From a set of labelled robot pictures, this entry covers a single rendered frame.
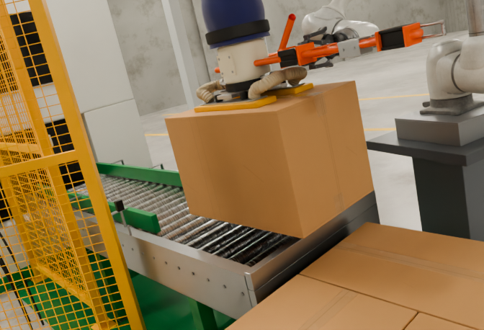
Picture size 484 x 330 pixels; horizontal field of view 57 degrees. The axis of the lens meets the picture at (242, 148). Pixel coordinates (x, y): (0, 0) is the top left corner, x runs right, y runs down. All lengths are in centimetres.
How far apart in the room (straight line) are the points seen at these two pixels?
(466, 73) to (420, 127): 27
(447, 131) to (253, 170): 76
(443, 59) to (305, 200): 83
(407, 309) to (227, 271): 55
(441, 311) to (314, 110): 64
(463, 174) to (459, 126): 21
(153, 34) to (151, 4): 78
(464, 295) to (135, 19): 1172
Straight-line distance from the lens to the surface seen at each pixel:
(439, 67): 189
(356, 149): 157
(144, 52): 1245
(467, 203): 194
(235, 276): 146
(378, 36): 122
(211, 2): 154
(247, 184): 147
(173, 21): 466
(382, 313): 126
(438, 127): 183
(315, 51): 135
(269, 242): 174
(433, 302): 129
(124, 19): 1244
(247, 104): 143
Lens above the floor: 127
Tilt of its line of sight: 13 degrees down
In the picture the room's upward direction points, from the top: 13 degrees counter-clockwise
